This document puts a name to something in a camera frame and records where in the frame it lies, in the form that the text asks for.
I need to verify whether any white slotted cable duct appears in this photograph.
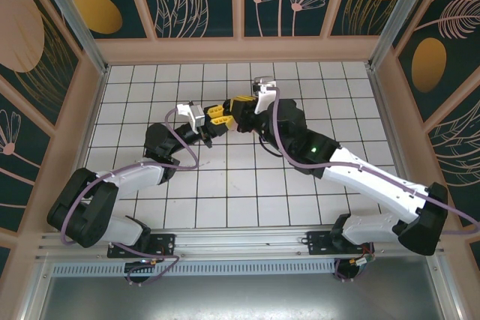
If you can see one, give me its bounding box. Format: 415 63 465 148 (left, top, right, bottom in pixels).
52 261 338 277

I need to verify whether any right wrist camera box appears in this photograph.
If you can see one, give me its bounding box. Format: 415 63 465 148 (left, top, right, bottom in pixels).
251 75 279 115

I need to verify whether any aluminium corner post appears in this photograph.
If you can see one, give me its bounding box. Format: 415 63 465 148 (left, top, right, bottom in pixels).
368 0 433 70
29 0 110 76

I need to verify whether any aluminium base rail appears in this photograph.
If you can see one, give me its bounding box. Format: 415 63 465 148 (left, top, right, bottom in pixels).
35 232 446 262

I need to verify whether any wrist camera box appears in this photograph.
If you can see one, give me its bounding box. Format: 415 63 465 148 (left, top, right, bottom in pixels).
251 75 279 115
175 101 207 134

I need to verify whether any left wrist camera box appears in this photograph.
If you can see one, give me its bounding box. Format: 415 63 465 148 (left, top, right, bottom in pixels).
175 101 207 134

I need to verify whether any grey metal sheet panel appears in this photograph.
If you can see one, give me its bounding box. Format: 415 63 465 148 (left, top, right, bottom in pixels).
22 256 461 320

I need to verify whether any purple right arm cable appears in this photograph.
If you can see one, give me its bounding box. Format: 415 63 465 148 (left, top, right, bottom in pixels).
272 86 480 233

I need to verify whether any short purple base cable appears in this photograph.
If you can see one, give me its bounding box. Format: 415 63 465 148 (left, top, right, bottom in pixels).
124 254 184 287
334 258 359 283

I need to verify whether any aluminium side rail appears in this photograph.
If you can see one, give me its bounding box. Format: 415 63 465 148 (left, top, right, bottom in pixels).
55 67 110 233
368 67 427 231

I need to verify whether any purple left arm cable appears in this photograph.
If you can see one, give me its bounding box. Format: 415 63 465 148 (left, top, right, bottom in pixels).
59 108 200 246

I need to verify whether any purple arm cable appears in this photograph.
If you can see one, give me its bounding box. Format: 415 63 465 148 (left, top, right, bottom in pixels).
272 86 480 233
59 108 200 246

